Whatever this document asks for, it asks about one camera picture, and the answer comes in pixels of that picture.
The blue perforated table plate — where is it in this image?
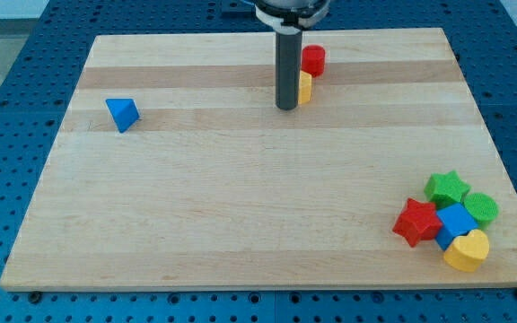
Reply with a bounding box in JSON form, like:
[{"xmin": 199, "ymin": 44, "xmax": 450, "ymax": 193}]
[{"xmin": 0, "ymin": 0, "xmax": 517, "ymax": 322}]

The yellow pentagon block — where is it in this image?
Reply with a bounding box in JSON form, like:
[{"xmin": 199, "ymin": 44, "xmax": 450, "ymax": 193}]
[{"xmin": 298, "ymin": 70, "xmax": 312, "ymax": 105}]

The red star block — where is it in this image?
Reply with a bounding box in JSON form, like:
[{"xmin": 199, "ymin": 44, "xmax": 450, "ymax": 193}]
[{"xmin": 392, "ymin": 197, "xmax": 443, "ymax": 248}]

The blue triangle block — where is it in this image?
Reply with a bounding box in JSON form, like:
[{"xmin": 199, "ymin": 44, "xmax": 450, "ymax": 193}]
[{"xmin": 105, "ymin": 98, "xmax": 140, "ymax": 133}]

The yellow heart block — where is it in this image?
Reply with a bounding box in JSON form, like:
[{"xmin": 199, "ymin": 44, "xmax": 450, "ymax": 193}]
[{"xmin": 443, "ymin": 229, "xmax": 490, "ymax": 273}]

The wooden board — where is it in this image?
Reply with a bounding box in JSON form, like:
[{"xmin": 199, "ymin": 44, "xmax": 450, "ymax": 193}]
[{"xmin": 0, "ymin": 28, "xmax": 517, "ymax": 292}]

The green star block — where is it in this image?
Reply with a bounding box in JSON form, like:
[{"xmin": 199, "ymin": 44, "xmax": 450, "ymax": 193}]
[{"xmin": 424, "ymin": 170, "xmax": 471, "ymax": 209}]

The dark grey cylindrical pointer rod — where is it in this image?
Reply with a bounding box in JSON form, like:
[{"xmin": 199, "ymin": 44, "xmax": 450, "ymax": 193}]
[{"xmin": 276, "ymin": 31, "xmax": 302, "ymax": 110}]

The blue cube block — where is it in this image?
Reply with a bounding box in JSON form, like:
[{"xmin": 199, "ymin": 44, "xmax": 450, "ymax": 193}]
[{"xmin": 435, "ymin": 203, "xmax": 478, "ymax": 250}]

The red cylinder block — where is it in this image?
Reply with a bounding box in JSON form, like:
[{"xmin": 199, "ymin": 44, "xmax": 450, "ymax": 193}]
[{"xmin": 301, "ymin": 45, "xmax": 326, "ymax": 77}]

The green cylinder block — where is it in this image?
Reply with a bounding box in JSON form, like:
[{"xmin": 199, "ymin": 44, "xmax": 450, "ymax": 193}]
[{"xmin": 462, "ymin": 192, "xmax": 499, "ymax": 230}]

